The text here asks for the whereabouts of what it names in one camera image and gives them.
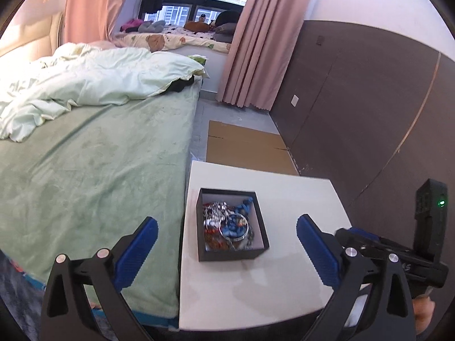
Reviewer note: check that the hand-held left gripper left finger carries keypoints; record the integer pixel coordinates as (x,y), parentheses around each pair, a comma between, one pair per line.
(137,252)

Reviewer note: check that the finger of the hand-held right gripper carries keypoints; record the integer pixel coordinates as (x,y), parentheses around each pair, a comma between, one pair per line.
(359,239)

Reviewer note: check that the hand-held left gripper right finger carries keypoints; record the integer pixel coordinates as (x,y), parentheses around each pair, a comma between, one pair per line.
(316,248)

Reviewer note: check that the black jewelry box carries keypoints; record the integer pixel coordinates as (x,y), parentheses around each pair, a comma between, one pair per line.
(233,254)

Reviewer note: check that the person's right hand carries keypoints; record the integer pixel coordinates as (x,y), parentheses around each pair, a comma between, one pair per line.
(423,310)

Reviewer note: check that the bed with green sheet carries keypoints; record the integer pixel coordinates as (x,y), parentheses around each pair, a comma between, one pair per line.
(99,170)

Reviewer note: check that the flat cardboard sheet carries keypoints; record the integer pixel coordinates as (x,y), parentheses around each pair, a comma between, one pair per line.
(245,149)

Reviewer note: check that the black cloth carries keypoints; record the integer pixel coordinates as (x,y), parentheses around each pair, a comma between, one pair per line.
(179,85)

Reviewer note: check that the pale green duvet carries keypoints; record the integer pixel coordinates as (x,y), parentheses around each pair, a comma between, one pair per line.
(89,78)

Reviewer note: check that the green packet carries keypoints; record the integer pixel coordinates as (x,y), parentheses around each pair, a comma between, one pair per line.
(198,59)

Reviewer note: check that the pink curtain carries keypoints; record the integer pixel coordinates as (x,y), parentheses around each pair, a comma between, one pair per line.
(256,42)
(96,7)

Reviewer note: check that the bear printed blanket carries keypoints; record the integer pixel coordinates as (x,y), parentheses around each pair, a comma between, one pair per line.
(177,41)

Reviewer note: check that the grey plush toy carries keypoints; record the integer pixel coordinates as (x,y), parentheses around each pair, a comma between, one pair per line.
(153,26)

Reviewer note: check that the pink cloth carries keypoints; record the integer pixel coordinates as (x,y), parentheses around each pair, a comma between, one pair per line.
(129,25)

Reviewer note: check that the brown plush toy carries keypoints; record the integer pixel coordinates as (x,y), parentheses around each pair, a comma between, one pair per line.
(197,25)

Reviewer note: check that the grey cushion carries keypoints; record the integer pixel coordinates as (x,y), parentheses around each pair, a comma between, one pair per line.
(224,32)

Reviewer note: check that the beige padded headboard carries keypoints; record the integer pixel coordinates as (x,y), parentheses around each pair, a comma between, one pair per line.
(28,39)

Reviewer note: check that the dark cushion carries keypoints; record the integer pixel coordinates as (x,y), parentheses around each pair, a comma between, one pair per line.
(229,17)

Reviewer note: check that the white wall socket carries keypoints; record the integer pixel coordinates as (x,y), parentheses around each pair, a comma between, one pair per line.
(295,100)

